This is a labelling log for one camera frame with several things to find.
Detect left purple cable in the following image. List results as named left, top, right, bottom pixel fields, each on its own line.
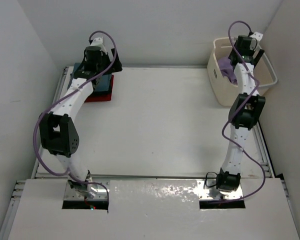
left=32, top=30, right=117, bottom=203

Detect red t-shirt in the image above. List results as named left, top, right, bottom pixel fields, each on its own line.
left=85, top=75, right=114, bottom=103

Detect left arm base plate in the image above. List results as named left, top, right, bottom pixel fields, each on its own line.
left=63, top=180, right=109, bottom=201

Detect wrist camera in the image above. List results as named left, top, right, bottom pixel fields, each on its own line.
left=249, top=31, right=263, bottom=42
left=90, top=37, right=105, bottom=48

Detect cream laundry basket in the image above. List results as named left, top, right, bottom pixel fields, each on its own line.
left=206, top=36, right=278, bottom=107

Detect purple t-shirt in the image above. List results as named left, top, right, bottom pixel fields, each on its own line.
left=217, top=57, right=238, bottom=85

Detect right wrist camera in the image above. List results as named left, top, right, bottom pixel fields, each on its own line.
left=249, top=31, right=263, bottom=42

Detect blue-grey t-shirt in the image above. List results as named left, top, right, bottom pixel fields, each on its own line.
left=68, top=62, right=112, bottom=93

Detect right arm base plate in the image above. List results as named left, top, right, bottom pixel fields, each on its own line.
left=197, top=178, right=243, bottom=201

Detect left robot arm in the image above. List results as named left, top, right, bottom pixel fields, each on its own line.
left=39, top=43, right=122, bottom=195

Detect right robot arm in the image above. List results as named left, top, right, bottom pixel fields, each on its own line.
left=216, top=34, right=266, bottom=192

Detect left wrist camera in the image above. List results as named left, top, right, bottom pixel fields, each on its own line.
left=90, top=37, right=105, bottom=48

